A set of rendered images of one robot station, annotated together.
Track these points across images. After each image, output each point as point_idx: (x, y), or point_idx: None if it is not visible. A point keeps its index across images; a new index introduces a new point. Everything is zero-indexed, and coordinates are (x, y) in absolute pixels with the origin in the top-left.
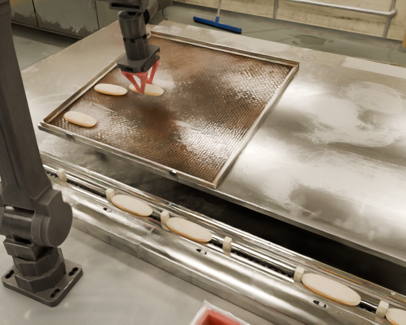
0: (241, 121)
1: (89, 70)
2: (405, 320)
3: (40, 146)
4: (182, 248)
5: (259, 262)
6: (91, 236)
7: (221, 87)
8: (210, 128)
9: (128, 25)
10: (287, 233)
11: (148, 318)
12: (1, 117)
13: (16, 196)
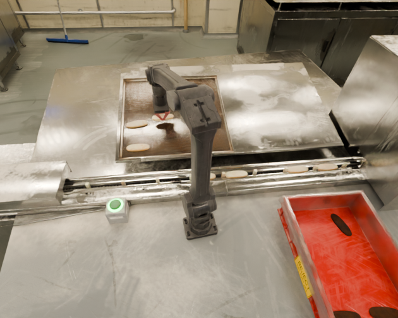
0: None
1: (84, 113)
2: (323, 166)
3: (118, 171)
4: (244, 182)
5: (268, 172)
6: None
7: None
8: None
9: (162, 89)
10: (262, 156)
11: (252, 214)
12: (209, 168)
13: (203, 198)
